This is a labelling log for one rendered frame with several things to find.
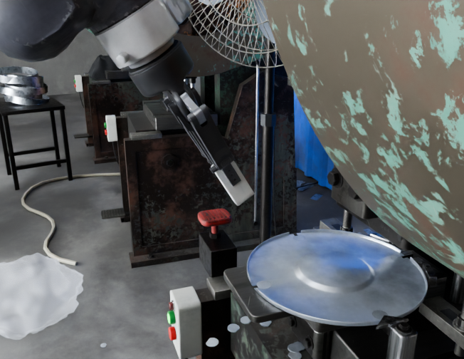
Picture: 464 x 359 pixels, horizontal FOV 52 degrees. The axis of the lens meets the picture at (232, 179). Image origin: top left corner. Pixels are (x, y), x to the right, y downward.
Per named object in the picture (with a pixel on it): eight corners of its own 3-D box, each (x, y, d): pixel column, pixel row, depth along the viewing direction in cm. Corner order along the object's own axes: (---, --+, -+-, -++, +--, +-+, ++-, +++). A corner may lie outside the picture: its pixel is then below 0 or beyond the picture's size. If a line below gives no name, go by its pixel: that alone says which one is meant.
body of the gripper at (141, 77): (120, 67, 61) (160, 125, 65) (132, 75, 53) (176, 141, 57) (169, 35, 61) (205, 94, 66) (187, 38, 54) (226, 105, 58)
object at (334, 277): (223, 246, 88) (223, 242, 87) (359, 224, 97) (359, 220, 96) (294, 346, 62) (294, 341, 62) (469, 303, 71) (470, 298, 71)
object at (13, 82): (14, 191, 326) (-6, 73, 299) (5, 172, 362) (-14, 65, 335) (73, 180, 346) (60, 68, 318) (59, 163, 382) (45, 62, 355)
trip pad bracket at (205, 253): (212, 325, 107) (211, 247, 101) (200, 301, 116) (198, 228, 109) (237, 319, 109) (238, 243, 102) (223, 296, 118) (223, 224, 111)
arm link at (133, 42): (97, 36, 50) (127, 80, 53) (194, -28, 52) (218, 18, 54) (87, 31, 61) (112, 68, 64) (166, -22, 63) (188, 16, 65)
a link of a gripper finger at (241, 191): (229, 154, 65) (231, 156, 65) (252, 192, 68) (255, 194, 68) (211, 167, 65) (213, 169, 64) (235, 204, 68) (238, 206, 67)
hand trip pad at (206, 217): (203, 253, 105) (203, 221, 102) (196, 241, 110) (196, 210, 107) (233, 248, 107) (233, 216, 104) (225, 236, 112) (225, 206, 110)
